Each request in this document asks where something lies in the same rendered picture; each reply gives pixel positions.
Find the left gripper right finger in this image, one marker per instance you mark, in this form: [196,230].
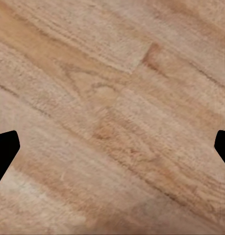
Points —
[220,144]

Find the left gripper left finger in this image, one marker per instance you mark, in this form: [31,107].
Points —
[9,147]

